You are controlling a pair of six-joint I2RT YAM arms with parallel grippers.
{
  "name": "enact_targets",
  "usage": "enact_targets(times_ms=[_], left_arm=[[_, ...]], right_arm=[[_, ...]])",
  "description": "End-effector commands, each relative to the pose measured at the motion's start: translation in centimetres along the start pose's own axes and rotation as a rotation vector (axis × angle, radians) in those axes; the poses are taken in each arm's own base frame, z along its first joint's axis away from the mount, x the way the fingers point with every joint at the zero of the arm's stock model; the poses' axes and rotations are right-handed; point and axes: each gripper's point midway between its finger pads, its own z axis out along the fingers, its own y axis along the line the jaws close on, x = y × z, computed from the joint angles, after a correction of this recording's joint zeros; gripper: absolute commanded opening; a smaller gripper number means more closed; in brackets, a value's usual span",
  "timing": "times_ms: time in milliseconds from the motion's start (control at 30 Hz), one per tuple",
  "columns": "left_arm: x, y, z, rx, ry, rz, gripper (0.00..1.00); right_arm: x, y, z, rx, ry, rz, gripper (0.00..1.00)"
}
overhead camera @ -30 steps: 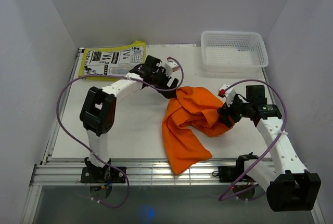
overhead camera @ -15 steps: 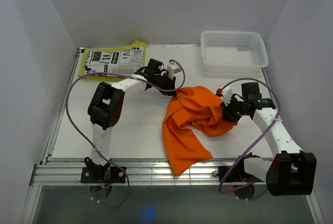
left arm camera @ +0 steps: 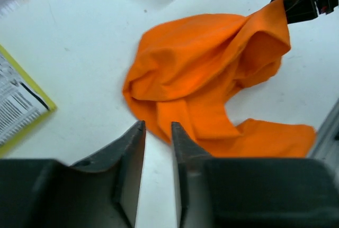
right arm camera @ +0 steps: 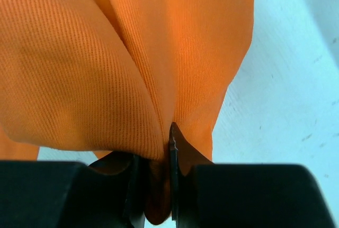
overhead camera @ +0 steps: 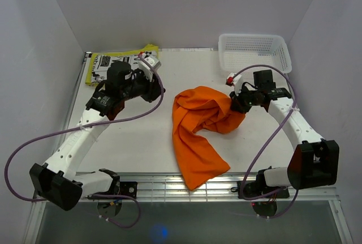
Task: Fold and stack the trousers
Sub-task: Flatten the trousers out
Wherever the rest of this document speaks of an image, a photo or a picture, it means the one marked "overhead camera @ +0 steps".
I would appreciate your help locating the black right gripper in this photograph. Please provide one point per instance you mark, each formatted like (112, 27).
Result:
(236, 101)

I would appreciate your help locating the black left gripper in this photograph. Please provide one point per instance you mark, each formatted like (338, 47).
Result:
(154, 90)

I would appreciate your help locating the orange trousers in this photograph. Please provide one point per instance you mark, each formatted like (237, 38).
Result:
(201, 108)

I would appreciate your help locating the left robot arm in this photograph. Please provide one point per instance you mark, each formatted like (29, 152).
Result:
(56, 180)

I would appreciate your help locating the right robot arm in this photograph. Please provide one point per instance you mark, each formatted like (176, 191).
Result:
(314, 162)

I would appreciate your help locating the newspaper print yellow folded trousers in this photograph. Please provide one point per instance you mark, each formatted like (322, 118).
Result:
(100, 62)

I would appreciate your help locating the white perforated plastic basket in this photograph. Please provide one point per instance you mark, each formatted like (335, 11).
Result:
(237, 51)

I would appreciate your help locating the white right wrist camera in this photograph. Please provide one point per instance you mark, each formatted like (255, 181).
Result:
(235, 81)

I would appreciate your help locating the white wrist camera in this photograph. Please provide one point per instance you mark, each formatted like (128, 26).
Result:
(148, 64)
(235, 81)

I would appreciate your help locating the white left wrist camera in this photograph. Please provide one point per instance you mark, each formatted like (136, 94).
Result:
(148, 64)

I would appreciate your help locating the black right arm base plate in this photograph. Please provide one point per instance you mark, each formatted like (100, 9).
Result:
(253, 189)

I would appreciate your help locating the aluminium table edge rail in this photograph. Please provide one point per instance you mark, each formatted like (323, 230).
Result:
(161, 187)

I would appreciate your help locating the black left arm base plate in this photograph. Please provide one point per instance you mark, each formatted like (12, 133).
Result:
(124, 188)

